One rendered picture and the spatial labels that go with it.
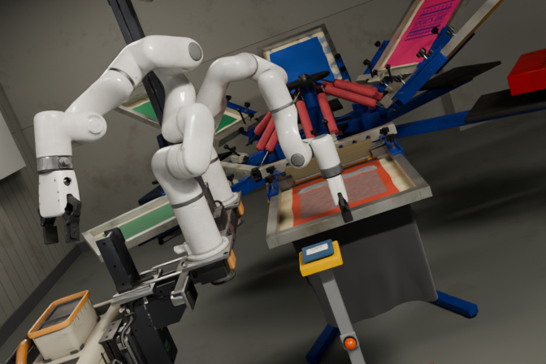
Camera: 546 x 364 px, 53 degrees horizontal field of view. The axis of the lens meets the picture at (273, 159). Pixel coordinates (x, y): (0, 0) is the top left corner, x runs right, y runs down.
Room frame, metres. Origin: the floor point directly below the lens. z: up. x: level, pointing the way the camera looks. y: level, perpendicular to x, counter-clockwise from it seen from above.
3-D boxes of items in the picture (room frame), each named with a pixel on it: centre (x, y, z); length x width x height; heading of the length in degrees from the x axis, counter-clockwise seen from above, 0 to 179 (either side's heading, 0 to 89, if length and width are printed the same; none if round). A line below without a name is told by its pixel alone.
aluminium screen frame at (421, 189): (2.14, -0.21, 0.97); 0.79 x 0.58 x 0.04; 174
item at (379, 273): (1.85, -0.18, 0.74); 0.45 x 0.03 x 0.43; 84
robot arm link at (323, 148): (1.79, -0.14, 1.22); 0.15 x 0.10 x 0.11; 71
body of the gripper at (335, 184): (1.77, -0.17, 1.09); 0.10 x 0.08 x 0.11; 174
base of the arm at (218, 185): (1.91, 0.24, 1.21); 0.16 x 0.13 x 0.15; 86
